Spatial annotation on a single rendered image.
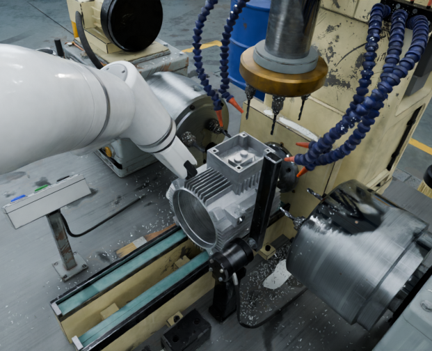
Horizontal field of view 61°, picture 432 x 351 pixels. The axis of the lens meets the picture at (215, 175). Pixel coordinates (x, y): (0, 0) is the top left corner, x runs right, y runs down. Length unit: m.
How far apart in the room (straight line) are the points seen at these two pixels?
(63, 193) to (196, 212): 0.32
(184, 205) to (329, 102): 0.45
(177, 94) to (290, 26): 0.39
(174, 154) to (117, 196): 0.55
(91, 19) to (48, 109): 0.91
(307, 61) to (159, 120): 0.31
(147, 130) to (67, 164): 0.76
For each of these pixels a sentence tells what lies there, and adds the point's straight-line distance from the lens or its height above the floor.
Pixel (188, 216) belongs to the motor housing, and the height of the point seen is 0.96.
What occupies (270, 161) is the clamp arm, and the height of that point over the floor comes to 1.25.
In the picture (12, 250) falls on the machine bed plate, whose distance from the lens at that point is 1.16.
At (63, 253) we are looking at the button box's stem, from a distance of 1.01.
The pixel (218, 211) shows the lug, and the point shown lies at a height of 1.09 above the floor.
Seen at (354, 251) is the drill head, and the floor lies 1.13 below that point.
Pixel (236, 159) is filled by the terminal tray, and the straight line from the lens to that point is 0.82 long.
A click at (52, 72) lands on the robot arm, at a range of 0.31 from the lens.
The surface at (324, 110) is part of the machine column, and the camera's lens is 1.01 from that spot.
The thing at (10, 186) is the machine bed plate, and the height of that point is 0.80.
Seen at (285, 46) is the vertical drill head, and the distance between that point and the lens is 0.75.
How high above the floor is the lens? 1.65
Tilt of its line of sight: 42 degrees down
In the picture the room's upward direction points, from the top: 5 degrees clockwise
